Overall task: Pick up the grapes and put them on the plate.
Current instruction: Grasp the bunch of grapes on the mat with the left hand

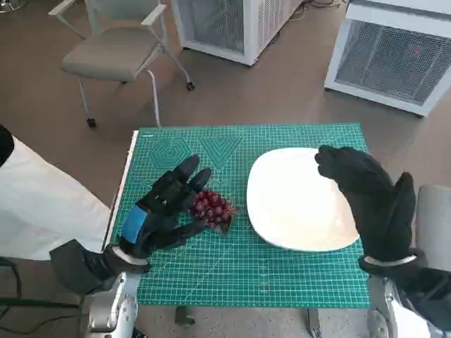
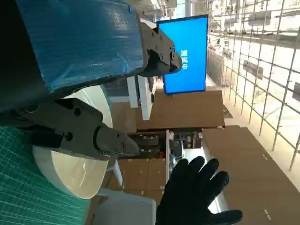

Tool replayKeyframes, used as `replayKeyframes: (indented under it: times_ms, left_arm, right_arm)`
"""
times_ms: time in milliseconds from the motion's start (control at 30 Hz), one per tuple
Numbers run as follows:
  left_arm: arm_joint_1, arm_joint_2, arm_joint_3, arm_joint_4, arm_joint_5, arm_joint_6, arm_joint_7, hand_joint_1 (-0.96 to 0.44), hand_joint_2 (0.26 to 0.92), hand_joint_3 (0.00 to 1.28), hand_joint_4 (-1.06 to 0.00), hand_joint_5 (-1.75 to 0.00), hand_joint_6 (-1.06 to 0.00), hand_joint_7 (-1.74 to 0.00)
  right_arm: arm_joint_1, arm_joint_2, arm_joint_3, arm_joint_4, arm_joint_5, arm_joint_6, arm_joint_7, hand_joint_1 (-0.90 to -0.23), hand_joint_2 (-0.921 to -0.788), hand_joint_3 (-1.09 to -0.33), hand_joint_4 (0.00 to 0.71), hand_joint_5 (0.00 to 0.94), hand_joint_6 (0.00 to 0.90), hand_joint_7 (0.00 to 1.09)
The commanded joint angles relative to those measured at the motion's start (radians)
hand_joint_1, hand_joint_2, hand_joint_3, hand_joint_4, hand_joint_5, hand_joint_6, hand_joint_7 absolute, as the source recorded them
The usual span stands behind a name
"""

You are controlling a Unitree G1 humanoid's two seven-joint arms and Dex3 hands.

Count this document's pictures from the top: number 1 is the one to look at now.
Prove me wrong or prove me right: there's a black stand bar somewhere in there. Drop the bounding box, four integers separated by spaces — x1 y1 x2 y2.
0 296 79 310

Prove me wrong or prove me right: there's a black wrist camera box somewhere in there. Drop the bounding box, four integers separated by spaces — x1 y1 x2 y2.
397 267 451 320
49 239 117 295

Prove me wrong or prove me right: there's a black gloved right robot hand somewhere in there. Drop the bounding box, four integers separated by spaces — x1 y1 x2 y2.
314 144 417 263

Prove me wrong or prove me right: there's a green cutting mat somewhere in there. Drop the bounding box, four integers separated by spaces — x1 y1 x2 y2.
132 122 371 307

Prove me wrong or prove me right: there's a person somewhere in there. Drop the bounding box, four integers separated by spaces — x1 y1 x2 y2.
0 125 113 261

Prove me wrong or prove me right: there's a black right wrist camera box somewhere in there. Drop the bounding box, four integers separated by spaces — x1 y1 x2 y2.
397 267 451 320

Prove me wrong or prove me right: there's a white cabinet with red light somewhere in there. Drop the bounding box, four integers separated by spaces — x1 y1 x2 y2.
323 0 451 119

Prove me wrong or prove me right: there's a grey office chair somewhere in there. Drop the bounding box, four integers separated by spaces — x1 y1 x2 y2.
48 0 197 128

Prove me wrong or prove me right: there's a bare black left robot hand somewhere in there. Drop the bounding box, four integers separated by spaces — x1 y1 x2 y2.
118 154 214 264

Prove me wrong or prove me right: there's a chrome stool base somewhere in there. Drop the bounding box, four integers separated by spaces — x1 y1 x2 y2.
0 0 31 14

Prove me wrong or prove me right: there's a white square plate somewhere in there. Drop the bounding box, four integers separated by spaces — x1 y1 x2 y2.
245 147 361 254

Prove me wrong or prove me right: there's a red toy grape bunch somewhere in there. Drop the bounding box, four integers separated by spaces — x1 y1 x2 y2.
188 189 240 236

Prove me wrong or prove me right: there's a white mesh-front cabinet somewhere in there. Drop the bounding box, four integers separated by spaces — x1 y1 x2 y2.
171 0 304 66

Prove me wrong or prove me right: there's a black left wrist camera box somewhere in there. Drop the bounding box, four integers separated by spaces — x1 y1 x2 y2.
49 239 117 295

